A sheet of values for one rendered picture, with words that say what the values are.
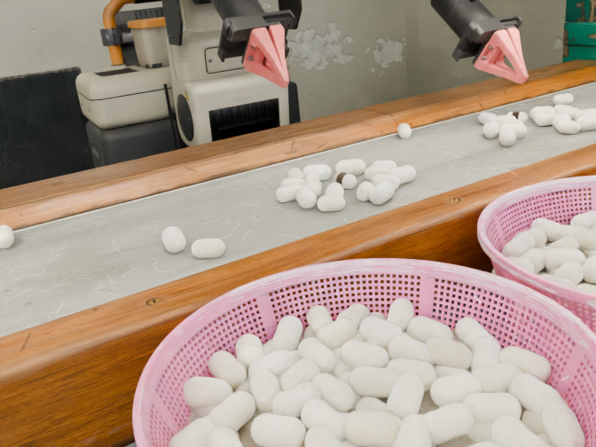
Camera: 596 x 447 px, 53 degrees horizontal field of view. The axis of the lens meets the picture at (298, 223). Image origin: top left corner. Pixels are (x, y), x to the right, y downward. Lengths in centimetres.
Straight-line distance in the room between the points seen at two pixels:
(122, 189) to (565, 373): 57
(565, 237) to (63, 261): 48
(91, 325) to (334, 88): 273
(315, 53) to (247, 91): 174
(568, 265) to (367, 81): 274
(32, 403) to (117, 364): 6
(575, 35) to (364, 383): 118
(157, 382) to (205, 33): 104
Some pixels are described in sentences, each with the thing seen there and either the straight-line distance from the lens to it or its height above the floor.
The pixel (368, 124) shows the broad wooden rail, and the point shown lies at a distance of 96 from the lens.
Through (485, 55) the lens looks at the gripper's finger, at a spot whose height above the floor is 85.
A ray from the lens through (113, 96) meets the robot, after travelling 154.
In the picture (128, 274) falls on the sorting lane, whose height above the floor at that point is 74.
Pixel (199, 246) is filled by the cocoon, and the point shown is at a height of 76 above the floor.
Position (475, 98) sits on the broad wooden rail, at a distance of 110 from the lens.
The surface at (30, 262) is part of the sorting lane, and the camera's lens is 66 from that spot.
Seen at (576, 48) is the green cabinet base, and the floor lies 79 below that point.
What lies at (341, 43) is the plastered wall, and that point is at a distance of 311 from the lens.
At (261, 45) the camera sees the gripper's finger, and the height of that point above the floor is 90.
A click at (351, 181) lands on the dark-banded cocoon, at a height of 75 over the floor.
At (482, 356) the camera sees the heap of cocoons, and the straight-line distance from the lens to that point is 41.
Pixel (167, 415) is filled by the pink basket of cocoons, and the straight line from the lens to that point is 38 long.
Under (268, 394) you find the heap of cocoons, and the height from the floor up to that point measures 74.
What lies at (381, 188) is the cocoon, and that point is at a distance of 66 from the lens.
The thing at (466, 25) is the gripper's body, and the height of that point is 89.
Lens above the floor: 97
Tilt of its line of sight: 22 degrees down
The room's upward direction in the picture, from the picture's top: 6 degrees counter-clockwise
